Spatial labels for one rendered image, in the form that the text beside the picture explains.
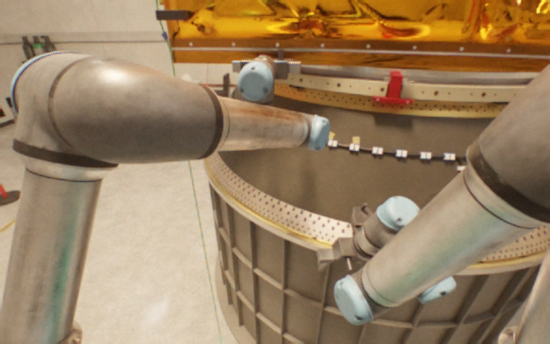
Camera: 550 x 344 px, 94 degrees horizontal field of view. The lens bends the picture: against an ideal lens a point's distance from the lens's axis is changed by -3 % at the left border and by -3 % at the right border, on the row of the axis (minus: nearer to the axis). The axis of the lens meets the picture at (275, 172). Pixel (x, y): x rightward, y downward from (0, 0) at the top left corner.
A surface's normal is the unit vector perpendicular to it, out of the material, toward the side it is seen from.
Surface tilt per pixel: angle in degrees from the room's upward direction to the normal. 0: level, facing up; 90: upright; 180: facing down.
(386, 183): 62
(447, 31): 123
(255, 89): 90
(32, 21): 90
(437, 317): 90
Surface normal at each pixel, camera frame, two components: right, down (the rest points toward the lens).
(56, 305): 0.81, 0.27
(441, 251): -0.66, 0.49
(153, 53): -0.07, 0.49
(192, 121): 0.72, 0.12
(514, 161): -0.91, 0.06
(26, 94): -0.48, -0.06
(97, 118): 0.11, 0.29
